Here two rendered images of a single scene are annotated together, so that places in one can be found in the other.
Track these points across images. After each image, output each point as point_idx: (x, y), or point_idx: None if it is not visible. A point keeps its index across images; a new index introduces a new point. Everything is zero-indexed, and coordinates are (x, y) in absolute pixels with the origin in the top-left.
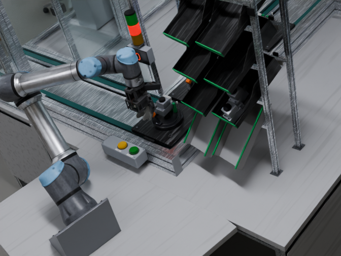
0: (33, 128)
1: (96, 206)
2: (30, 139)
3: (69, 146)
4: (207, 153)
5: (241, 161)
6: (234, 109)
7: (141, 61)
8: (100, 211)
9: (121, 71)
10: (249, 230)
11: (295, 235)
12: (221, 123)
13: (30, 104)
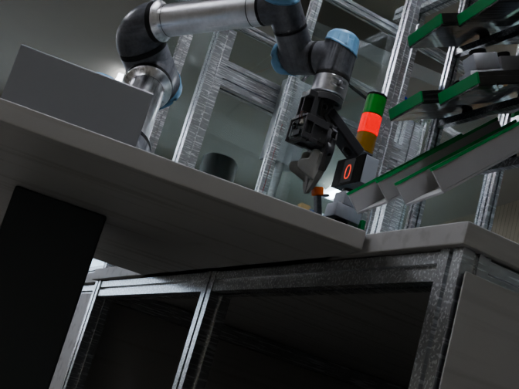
0: (96, 274)
1: (123, 83)
2: (68, 334)
3: (131, 271)
4: (385, 184)
5: (452, 169)
6: (490, 55)
7: (349, 178)
8: (122, 100)
9: (319, 55)
10: (393, 232)
11: (510, 252)
12: (444, 155)
13: (147, 75)
